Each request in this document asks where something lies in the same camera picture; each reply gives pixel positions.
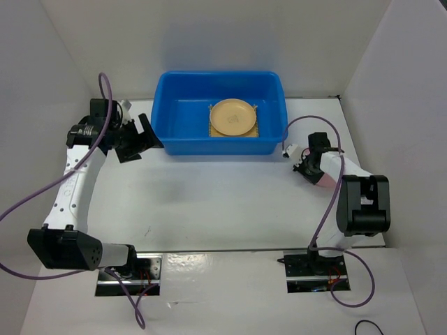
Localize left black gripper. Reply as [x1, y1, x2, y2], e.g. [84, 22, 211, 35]
[110, 113, 163, 163]

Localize pink plastic plate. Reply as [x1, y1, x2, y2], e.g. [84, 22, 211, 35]
[301, 148, 336, 188]

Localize woven bamboo mat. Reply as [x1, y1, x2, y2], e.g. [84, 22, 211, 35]
[207, 103, 262, 138]

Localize orange plastic plate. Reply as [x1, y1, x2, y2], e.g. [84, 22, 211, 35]
[210, 98, 258, 136]

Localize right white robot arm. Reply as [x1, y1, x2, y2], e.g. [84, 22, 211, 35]
[293, 132, 390, 275]

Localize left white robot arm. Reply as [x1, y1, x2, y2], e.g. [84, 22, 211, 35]
[27, 98, 163, 279]

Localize blue plastic bin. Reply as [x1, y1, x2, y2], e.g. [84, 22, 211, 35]
[151, 71, 288, 156]

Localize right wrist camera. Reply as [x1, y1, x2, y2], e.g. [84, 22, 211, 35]
[282, 144, 302, 164]

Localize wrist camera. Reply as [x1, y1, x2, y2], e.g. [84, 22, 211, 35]
[118, 100, 132, 124]
[282, 144, 302, 164]

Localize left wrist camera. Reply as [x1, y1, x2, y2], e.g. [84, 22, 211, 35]
[118, 100, 132, 124]

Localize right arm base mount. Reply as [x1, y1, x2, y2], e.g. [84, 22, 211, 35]
[277, 250, 351, 293]

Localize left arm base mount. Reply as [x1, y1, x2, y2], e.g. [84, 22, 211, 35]
[94, 253, 163, 297]

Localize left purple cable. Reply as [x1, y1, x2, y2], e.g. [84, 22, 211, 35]
[0, 72, 160, 329]

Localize black cable loop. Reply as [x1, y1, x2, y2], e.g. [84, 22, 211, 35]
[355, 319, 385, 335]

